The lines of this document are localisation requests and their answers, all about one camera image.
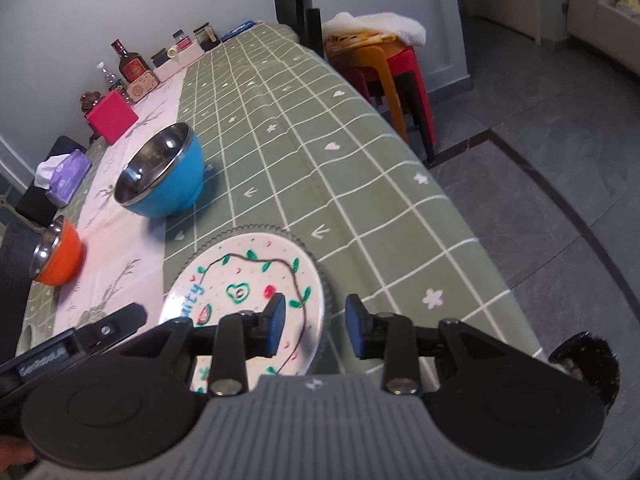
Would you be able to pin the beige sofa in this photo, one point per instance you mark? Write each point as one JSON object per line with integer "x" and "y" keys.
{"x": 600, "y": 15}

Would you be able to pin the green checked tablecloth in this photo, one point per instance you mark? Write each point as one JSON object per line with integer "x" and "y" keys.
{"x": 325, "y": 160}

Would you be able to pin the red label jar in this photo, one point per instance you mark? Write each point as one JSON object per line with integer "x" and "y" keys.
{"x": 182, "y": 41}

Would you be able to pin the pink deer-print table runner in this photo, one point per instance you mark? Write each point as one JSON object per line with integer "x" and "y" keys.
{"x": 120, "y": 245}

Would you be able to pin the blue packet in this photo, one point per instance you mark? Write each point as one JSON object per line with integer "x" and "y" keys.
{"x": 242, "y": 30}

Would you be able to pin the white fruit-print plate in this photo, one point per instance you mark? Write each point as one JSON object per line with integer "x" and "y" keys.
{"x": 240, "y": 265}

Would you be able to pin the yellow patterned cloth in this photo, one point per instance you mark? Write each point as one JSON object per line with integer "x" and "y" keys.
{"x": 355, "y": 38}

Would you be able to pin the red plastic stool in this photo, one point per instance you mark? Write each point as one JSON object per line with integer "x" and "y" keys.
{"x": 420, "y": 90}

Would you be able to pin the blue steel bowl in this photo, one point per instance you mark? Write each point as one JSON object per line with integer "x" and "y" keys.
{"x": 170, "y": 190}

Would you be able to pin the white fluffy cloth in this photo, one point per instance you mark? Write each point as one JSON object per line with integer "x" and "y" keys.
{"x": 380, "y": 25}

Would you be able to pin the small wooden radio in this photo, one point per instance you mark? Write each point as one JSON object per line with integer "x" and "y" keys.
{"x": 142, "y": 87}

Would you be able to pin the small white cup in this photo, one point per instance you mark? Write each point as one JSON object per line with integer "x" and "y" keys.
{"x": 173, "y": 52}

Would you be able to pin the black furry slipper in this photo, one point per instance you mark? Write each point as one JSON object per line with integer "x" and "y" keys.
{"x": 595, "y": 365}

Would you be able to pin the pink box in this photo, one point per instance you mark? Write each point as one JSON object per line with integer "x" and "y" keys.
{"x": 112, "y": 120}

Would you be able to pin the purple tissue box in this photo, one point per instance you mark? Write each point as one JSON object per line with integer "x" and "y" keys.
{"x": 70, "y": 172}

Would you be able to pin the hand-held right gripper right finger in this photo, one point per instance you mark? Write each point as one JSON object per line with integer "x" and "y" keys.
{"x": 355, "y": 325}

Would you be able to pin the person's left hand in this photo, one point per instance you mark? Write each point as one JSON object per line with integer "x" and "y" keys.
{"x": 15, "y": 452}

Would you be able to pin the black jar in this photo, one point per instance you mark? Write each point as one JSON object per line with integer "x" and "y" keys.
{"x": 158, "y": 57}

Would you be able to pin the brown liquor bottle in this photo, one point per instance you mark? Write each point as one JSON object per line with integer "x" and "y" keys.
{"x": 132, "y": 67}

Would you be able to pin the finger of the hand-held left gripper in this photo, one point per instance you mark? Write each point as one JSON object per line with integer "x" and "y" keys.
{"x": 112, "y": 327}

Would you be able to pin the brown figurine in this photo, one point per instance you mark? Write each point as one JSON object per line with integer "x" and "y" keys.
{"x": 90, "y": 102}

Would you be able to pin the orange plastic stool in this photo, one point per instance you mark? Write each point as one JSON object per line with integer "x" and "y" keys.
{"x": 385, "y": 90}

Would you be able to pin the dark glass jar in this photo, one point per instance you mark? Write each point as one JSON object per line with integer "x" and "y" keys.
{"x": 206, "y": 37}

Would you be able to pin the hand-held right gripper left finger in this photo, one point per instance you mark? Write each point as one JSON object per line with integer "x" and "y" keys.
{"x": 275, "y": 322}

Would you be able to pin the clear water bottle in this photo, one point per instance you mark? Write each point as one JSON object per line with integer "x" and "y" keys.
{"x": 107, "y": 77}

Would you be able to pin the white box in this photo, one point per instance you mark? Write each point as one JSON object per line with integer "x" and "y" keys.
{"x": 190, "y": 56}
{"x": 167, "y": 69}

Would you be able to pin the black chair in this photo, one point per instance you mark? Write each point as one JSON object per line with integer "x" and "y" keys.
{"x": 15, "y": 280}
{"x": 292, "y": 10}
{"x": 32, "y": 202}

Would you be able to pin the orange steel bowl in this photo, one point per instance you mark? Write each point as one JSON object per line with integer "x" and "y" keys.
{"x": 62, "y": 260}

